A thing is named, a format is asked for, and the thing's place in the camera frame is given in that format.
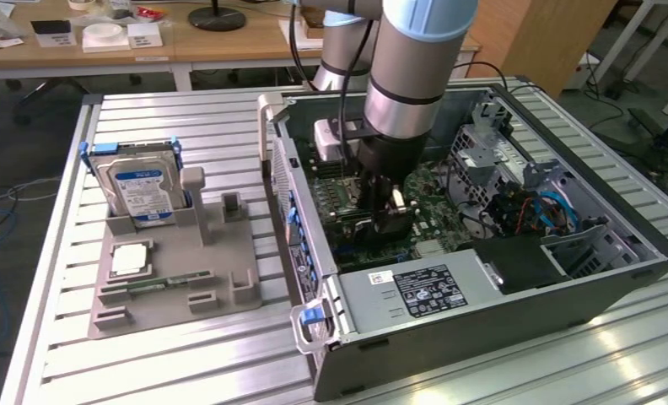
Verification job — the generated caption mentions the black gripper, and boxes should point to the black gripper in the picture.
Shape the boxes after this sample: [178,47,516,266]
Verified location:
[357,134,429,214]

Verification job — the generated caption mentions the CPU socket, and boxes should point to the CPU socket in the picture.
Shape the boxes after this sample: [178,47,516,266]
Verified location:
[333,175,369,211]

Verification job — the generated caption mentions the silver drive cage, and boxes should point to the silver drive cage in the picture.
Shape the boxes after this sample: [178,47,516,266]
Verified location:
[445,90,537,203]

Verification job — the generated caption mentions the black RAM stick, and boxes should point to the black RAM stick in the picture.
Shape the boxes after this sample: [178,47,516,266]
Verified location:
[326,208,369,225]

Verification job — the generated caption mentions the green motherboard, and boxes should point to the green motherboard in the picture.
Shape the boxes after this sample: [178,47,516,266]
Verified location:
[297,143,476,273]

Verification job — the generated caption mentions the white paper stack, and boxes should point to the white paper stack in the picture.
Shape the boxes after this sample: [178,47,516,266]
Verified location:
[278,19,325,51]

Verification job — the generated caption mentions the black fan shroud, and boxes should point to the black fan shroud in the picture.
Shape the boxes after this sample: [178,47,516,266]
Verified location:
[472,235,572,294]

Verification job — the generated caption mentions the grey power supply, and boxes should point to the grey power supply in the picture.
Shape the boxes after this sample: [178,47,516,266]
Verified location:
[321,248,506,337]

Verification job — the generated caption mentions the brown cardboard box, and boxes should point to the brown cardboard box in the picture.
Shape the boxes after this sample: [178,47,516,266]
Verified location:
[298,6,326,30]

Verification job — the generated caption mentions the wooden cabinet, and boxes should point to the wooden cabinet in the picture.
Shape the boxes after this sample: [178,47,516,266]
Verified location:
[440,0,620,98]

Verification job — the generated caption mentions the open grey PC case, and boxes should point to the open grey PC case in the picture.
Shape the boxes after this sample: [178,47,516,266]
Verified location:
[255,82,668,402]

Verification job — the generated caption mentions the black round lamp base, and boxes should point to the black round lamp base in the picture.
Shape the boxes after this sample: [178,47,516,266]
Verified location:
[186,0,247,33]

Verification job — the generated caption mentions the hard disk with blue caddy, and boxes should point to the hard disk with blue caddy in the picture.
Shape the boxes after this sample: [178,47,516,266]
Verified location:
[78,137,183,231]

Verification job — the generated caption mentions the black floor stand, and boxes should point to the black floor stand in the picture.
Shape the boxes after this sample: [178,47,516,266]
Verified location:
[625,84,668,186]

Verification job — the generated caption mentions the green RAM stick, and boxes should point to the green RAM stick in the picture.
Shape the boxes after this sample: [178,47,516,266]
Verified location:
[125,272,211,296]

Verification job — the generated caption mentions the white table leg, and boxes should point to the white table leg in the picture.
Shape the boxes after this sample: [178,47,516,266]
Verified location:
[585,0,668,115]

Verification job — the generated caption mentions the grey parts rack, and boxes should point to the grey parts rack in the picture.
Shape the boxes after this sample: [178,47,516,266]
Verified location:
[87,166,262,343]

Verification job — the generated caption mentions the plain white box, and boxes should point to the plain white box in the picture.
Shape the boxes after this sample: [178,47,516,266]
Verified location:
[125,23,163,50]

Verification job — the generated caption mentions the silver CPU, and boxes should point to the silver CPU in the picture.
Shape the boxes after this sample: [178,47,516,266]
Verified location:
[107,247,149,278]

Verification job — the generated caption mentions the red small packet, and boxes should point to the red small packet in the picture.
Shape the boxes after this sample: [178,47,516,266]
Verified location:
[133,4,163,22]

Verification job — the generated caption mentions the white box with tape roll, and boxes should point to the white box with tape roll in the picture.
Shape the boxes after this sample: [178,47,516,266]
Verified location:
[81,23,131,54]

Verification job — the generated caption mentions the black chair base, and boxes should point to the black chair base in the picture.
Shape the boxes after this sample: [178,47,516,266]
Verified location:
[3,78,90,126]

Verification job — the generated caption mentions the wooden desk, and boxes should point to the wooden desk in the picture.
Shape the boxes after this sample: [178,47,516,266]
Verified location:
[0,0,481,92]

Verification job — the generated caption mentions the black and white label box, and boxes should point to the black and white label box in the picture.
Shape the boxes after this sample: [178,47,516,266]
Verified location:
[29,19,79,48]

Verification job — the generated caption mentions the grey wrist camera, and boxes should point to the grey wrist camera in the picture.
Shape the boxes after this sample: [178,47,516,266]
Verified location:
[311,117,377,164]

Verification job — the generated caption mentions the black and red wire bundle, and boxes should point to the black and red wire bundle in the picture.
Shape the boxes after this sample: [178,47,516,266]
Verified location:
[485,192,537,235]

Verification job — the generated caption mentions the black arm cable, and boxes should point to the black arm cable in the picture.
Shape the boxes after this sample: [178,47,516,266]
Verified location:
[286,0,377,165]

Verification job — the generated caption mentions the blue wire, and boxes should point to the blue wire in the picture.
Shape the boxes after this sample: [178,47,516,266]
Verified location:
[534,190,580,231]

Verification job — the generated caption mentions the white switch box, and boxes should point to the white switch box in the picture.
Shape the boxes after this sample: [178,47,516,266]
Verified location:
[573,52,600,92]

